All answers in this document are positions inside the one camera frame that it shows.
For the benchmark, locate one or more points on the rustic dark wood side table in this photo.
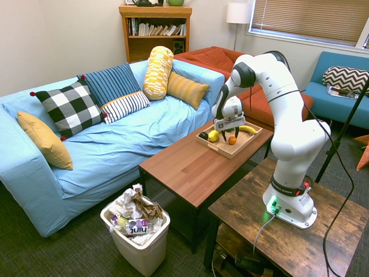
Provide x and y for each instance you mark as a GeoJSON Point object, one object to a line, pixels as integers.
{"type": "Point", "coordinates": [288, 245]}

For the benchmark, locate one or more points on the mustard striped lumbar cushion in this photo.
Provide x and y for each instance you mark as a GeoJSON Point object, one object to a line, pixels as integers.
{"type": "Point", "coordinates": [186, 89]}

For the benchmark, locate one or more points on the black device under table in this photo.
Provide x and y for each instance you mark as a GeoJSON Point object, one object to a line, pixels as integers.
{"type": "Point", "coordinates": [249, 264]}

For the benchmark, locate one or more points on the yellow banana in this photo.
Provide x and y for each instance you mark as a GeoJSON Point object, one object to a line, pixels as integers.
{"type": "Point", "coordinates": [249, 129]}

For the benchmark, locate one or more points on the blue striped cushion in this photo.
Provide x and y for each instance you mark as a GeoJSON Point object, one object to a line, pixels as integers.
{"type": "Point", "coordinates": [112, 82]}

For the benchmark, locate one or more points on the orange tangerine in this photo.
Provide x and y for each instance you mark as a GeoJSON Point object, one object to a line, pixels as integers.
{"type": "Point", "coordinates": [232, 140]}

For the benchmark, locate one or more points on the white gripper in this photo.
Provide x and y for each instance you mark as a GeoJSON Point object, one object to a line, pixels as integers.
{"type": "Point", "coordinates": [230, 119]}

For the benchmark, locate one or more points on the wooden window blinds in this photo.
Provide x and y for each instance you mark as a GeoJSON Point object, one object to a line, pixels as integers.
{"type": "Point", "coordinates": [308, 20]}

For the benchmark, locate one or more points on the light blue sofa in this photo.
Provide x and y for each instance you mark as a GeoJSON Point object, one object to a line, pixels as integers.
{"type": "Point", "coordinates": [121, 144]}

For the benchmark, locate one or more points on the orange futon sofa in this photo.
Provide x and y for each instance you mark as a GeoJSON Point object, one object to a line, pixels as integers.
{"type": "Point", "coordinates": [210, 59]}

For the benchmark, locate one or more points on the black camera stand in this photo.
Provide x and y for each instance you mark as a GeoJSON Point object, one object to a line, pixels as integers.
{"type": "Point", "coordinates": [340, 135]}

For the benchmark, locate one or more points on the white shade floor lamp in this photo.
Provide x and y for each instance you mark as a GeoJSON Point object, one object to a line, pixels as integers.
{"type": "Point", "coordinates": [237, 13]}

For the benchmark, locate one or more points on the small black speaker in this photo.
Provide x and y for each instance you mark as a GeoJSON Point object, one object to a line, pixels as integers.
{"type": "Point", "coordinates": [178, 47]}

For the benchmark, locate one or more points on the teal sofa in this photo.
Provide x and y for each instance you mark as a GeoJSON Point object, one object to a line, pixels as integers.
{"type": "Point", "coordinates": [331, 106]}

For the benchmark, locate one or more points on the yellow lemon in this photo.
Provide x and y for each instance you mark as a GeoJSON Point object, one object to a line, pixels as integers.
{"type": "Point", "coordinates": [213, 135]}

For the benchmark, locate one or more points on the wooden bookshelf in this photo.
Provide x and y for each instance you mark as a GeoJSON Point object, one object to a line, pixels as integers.
{"type": "Point", "coordinates": [155, 11]}

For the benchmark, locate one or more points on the row of pale leaning books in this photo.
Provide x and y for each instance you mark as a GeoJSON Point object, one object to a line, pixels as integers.
{"type": "Point", "coordinates": [161, 30]}

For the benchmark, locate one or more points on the light wooden serving tray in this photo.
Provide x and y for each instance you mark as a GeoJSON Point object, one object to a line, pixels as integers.
{"type": "Point", "coordinates": [230, 151]}

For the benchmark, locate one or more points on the magazine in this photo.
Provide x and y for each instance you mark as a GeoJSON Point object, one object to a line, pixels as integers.
{"type": "Point", "coordinates": [340, 92]}

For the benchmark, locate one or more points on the white plastic trash bin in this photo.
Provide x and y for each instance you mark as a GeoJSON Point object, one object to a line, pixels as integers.
{"type": "Point", "coordinates": [144, 251]}

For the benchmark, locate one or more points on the black object on bookshelf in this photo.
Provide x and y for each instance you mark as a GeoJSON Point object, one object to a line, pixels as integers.
{"type": "Point", "coordinates": [145, 3]}

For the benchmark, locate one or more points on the black white checkered cushion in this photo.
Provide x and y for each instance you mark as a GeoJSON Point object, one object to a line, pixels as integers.
{"type": "Point", "coordinates": [70, 108]}

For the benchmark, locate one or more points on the green bowl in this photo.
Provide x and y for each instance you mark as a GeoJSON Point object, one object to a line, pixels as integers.
{"type": "Point", "coordinates": [175, 2]}

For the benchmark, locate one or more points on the white navy striped cushion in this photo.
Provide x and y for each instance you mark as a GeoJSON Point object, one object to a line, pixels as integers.
{"type": "Point", "coordinates": [127, 105]}

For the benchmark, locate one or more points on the crumpled white paper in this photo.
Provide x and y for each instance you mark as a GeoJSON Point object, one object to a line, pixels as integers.
{"type": "Point", "coordinates": [124, 203]}

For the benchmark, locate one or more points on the wooden coffee table black legs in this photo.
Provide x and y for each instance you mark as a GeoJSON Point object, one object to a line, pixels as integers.
{"type": "Point", "coordinates": [196, 170]}

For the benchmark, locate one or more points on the plain mustard yellow cushion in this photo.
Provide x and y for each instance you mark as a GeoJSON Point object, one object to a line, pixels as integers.
{"type": "Point", "coordinates": [46, 141]}

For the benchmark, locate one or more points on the clear hint water bottle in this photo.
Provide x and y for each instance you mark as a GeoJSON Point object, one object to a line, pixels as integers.
{"type": "Point", "coordinates": [135, 226]}

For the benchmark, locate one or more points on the dark avocado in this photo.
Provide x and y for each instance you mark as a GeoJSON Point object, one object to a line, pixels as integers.
{"type": "Point", "coordinates": [203, 135]}

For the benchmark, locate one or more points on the row of dark books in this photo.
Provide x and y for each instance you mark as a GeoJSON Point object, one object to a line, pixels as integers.
{"type": "Point", "coordinates": [131, 27]}

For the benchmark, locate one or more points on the black white chevron cushion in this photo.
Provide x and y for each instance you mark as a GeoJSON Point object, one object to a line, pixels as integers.
{"type": "Point", "coordinates": [344, 78]}

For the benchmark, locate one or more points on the crumpled brown paper bag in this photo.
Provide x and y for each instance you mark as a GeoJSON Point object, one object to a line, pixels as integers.
{"type": "Point", "coordinates": [145, 206]}

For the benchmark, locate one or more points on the yellow patterned bolster cushion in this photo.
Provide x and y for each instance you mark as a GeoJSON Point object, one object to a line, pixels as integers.
{"type": "Point", "coordinates": [158, 72]}

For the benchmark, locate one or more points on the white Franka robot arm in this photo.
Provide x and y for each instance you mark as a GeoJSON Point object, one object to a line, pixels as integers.
{"type": "Point", "coordinates": [288, 130]}

